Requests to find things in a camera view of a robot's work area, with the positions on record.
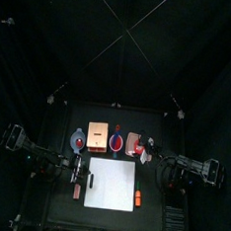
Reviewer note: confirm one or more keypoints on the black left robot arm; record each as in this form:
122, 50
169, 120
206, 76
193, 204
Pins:
35, 148

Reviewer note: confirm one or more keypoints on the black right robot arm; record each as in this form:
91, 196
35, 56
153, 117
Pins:
195, 167

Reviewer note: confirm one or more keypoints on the white cutting board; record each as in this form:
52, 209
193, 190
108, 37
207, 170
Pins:
111, 186

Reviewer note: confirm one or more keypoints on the pink rectangular tray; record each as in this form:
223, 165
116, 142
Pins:
130, 145

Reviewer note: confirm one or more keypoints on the pink rectangular block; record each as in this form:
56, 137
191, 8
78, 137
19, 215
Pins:
77, 191

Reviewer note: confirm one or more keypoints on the pink cup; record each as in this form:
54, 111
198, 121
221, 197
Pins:
116, 144

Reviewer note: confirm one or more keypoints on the blue toy utensil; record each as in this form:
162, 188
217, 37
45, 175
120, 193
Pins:
116, 139

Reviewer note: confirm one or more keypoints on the red toy in bowl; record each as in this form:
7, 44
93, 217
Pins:
79, 143

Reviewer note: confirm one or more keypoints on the grey-blue bowl with spout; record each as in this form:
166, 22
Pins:
77, 140

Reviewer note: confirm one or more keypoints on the light wooden box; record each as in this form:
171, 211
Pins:
97, 135

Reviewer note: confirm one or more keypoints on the grey printed label sticker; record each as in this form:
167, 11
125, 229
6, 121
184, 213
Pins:
174, 220

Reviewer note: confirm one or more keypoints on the silver frame bracket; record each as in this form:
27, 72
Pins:
9, 21
180, 114
15, 221
50, 98

